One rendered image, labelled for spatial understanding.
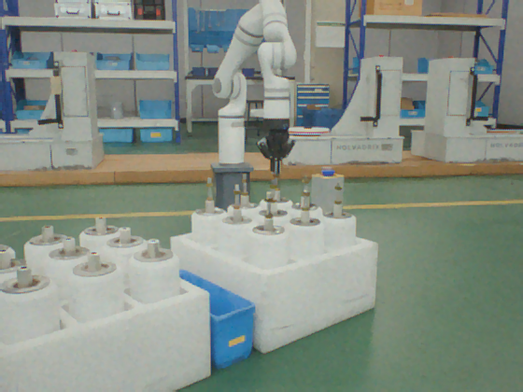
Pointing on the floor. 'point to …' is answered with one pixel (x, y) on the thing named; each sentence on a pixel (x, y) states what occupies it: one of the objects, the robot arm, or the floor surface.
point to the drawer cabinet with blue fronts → (309, 93)
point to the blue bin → (226, 322)
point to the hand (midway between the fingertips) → (275, 166)
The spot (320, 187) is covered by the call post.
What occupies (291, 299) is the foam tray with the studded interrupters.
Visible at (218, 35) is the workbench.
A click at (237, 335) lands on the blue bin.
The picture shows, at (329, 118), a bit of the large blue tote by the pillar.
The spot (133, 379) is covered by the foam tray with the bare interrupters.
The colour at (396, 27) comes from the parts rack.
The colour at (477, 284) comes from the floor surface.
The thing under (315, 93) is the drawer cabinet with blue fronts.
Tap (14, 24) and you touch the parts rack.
